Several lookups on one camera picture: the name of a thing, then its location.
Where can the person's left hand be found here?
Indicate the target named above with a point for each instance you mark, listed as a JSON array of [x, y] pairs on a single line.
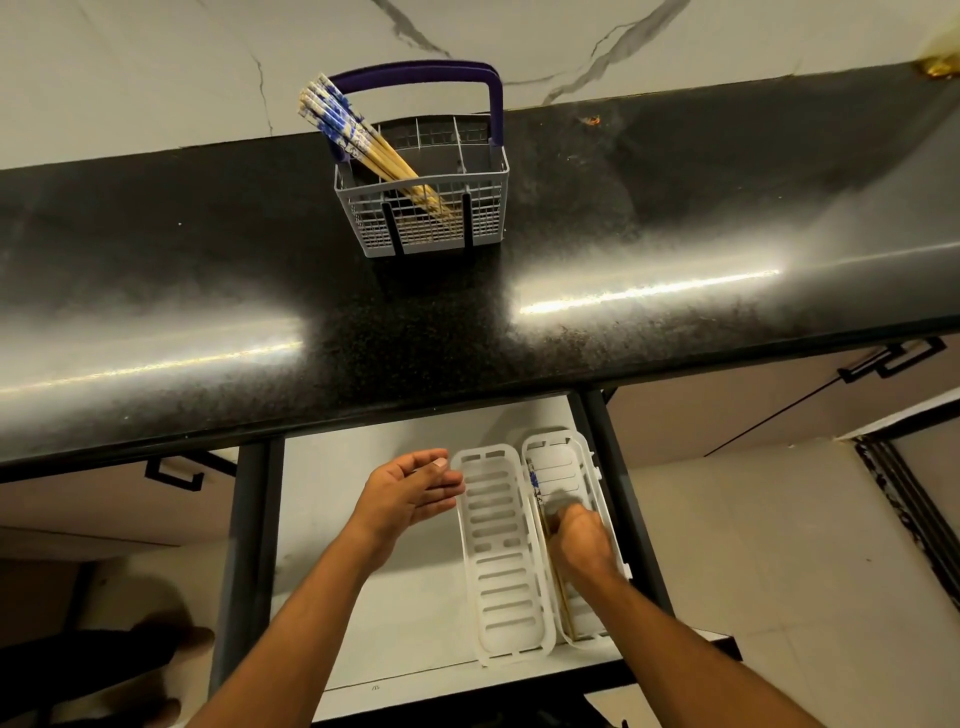
[[394, 499]]

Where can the person's right hand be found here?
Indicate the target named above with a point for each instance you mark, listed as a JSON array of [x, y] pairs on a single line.
[[585, 547]]

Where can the person's right fingers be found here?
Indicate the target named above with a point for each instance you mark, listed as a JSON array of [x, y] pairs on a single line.
[[564, 511]]

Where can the person's left thumb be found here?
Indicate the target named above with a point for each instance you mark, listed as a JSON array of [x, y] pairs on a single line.
[[420, 459]]

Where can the blue-tipped bamboo chopstick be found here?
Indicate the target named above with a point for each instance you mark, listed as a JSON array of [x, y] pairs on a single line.
[[562, 607]]

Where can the person's right forearm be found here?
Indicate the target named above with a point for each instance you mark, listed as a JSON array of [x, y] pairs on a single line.
[[675, 660]]

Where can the person's left forearm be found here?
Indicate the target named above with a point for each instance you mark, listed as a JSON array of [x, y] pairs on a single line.
[[300, 630]]

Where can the white slotted plastic chopstick box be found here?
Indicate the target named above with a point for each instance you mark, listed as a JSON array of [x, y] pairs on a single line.
[[499, 555]]

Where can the cream cabinet door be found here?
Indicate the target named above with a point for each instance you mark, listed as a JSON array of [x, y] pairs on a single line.
[[90, 510], [750, 409]]

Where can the person's foot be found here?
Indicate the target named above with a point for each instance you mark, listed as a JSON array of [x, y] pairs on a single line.
[[161, 711], [199, 637]]

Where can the bundle of bamboo chopsticks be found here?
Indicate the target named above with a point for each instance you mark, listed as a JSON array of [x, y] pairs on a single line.
[[352, 131]]

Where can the person's dark trousers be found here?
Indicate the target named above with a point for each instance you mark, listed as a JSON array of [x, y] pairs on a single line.
[[82, 667]]

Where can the white drawer with dark frame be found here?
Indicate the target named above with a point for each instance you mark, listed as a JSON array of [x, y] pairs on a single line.
[[405, 570]]

